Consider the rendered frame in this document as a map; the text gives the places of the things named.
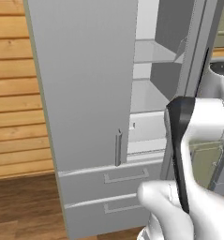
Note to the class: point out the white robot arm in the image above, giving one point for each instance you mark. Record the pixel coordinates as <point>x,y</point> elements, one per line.
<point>210,118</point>

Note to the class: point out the grey fridge drawer front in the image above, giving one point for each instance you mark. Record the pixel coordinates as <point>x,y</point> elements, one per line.
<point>85,220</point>
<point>82,186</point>

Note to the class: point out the grey fridge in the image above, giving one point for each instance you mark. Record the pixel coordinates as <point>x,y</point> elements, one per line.
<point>144,25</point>

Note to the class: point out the pale green base cupboards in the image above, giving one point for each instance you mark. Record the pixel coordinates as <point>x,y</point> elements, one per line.
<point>207,162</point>

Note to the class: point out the pale fridge shelf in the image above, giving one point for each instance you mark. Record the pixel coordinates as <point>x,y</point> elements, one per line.
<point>146,97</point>
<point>149,51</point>

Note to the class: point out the open grey fridge door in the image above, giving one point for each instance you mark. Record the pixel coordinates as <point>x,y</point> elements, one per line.
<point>196,34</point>

